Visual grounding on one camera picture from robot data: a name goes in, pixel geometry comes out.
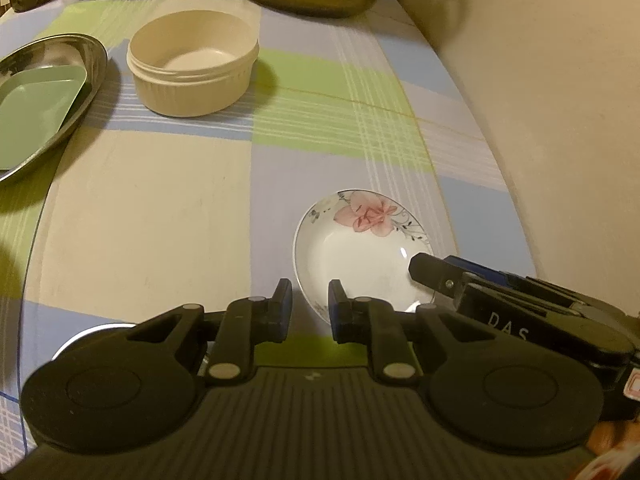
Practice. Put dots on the stainless steel plate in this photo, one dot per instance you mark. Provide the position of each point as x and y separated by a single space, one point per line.
97 65

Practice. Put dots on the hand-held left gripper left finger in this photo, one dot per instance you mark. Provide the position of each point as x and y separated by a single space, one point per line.
285 307

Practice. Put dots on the floral white ceramic dish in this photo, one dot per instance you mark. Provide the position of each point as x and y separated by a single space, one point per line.
357 260

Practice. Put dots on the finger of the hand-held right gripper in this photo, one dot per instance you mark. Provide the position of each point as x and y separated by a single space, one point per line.
480 267
435 272

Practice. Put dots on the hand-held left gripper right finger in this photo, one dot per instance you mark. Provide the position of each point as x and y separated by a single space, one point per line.
336 310

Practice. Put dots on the checked pastel tablecloth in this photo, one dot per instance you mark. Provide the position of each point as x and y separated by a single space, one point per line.
175 185

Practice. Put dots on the white ceramic bowl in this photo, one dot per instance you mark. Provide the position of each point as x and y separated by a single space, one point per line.
92 332

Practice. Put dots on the green plastic plate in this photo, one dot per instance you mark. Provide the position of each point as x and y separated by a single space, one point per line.
35 110

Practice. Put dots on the person's right hand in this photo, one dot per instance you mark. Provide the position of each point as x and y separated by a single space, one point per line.
612 437

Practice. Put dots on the cream ribbed plastic bowl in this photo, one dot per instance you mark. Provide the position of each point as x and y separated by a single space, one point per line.
192 67

